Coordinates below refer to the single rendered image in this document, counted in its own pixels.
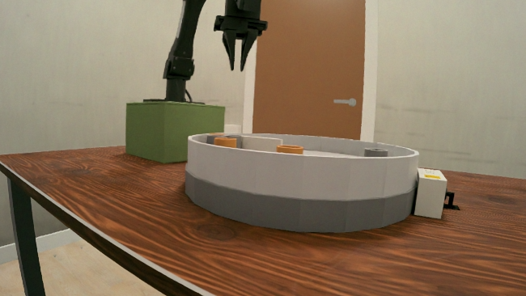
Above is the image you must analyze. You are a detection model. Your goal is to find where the grey short cylinder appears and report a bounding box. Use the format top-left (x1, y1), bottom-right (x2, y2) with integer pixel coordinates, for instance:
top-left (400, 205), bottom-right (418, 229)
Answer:
top-left (364, 148), bottom-right (388, 157)
top-left (225, 134), bottom-right (241, 149)
top-left (207, 134), bottom-right (226, 145)

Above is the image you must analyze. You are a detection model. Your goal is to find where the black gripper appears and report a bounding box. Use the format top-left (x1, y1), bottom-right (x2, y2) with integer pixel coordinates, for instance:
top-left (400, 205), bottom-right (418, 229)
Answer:
top-left (214, 15), bottom-right (268, 72)

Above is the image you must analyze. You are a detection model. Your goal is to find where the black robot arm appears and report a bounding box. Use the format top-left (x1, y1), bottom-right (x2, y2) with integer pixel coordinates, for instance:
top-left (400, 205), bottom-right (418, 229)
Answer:
top-left (143, 0), bottom-right (261, 104)

